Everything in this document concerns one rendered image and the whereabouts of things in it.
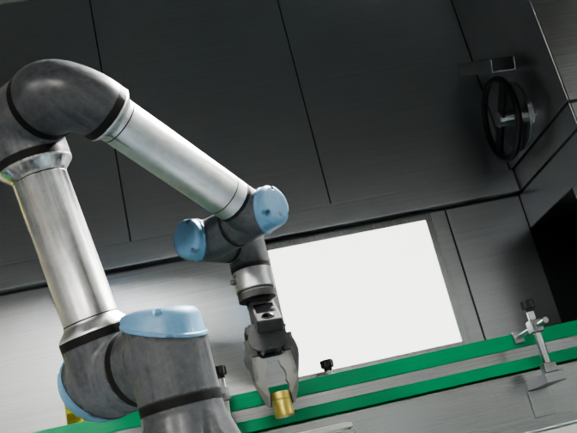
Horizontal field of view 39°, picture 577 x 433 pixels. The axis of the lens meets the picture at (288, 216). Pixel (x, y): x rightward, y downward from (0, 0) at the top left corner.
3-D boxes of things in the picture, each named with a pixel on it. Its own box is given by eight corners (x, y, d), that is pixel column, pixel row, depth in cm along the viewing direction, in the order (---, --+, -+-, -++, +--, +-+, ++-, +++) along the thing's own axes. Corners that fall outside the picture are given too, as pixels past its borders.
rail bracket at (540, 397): (553, 414, 169) (519, 310, 176) (586, 403, 153) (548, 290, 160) (531, 419, 168) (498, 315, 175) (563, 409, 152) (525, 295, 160)
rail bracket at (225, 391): (238, 435, 163) (225, 374, 167) (239, 426, 147) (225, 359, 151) (222, 438, 162) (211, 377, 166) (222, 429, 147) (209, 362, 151)
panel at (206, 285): (466, 349, 192) (427, 216, 203) (470, 346, 189) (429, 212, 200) (83, 433, 179) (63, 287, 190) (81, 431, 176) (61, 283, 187)
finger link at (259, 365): (270, 411, 148) (266, 360, 152) (272, 406, 143) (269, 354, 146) (252, 411, 148) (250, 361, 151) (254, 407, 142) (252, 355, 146)
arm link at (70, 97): (63, 15, 117) (296, 189, 143) (24, 52, 124) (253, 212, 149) (40, 70, 110) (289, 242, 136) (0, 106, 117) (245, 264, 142)
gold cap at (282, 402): (295, 412, 142) (290, 388, 143) (276, 417, 141) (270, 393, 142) (294, 415, 145) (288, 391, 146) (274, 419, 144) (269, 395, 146)
